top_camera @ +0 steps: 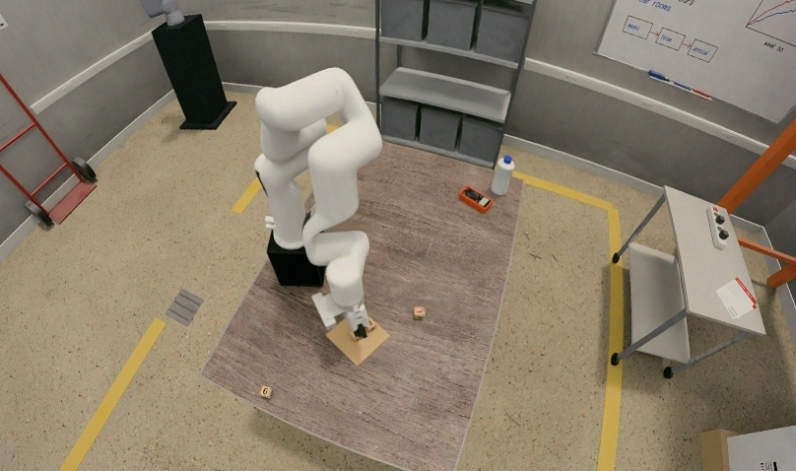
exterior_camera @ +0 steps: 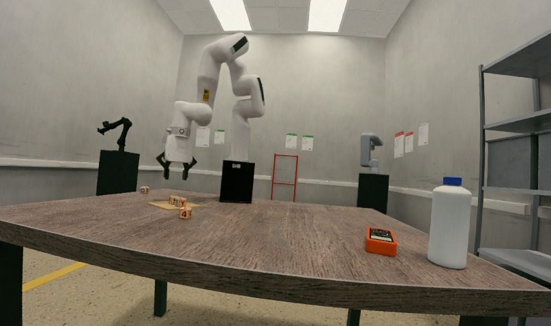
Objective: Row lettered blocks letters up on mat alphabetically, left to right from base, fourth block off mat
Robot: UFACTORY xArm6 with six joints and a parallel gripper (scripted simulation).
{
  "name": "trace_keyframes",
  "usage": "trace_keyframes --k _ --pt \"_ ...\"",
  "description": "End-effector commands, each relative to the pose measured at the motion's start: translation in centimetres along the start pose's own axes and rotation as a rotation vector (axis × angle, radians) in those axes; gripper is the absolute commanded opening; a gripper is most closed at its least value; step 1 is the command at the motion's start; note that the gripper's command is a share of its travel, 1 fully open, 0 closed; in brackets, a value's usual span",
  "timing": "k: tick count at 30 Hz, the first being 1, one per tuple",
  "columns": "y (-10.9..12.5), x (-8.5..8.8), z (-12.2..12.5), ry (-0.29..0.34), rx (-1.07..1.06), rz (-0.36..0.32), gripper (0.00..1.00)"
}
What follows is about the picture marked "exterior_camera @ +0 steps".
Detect tan square mat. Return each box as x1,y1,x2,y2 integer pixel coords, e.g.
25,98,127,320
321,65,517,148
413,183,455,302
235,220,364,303
147,201,200,211

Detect white bottle with blue cap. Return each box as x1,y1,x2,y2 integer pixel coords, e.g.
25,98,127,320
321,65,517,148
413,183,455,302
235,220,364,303
427,177,472,269

